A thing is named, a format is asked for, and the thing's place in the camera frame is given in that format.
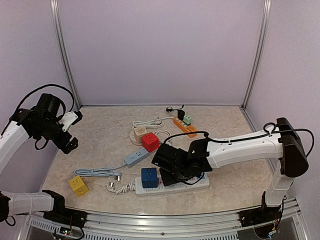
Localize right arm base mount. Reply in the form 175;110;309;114
238;208;281;228

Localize aluminium front rail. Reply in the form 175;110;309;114
19;198;308;240

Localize aluminium frame post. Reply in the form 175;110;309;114
50;0;82;110
241;0;272;111

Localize yellow cube socket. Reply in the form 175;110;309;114
68;176;89;197

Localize beige plug adapter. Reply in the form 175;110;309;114
133;126;149;144

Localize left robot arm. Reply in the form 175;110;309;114
0;93;83;223

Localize red cube socket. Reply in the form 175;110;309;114
142;132;160;153

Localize right aluminium frame post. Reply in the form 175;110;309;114
241;0;272;111

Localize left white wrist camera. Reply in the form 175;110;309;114
58;110;83;132

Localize mint green plug adapter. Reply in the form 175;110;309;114
183;114;192;126

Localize blue-grey power strip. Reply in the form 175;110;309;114
74;147;153;180

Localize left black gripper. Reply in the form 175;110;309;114
35;117;78;154

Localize blue cube socket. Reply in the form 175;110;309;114
141;167;158;189

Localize left aluminium frame post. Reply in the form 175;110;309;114
50;0;82;110

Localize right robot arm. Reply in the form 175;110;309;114
151;117;310;222

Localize white power strip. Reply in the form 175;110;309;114
106;173;210;196

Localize orange power strip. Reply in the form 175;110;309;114
131;115;198;139

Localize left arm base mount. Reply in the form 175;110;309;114
43;208;88;228

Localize pink round power strip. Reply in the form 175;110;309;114
129;126;171;147

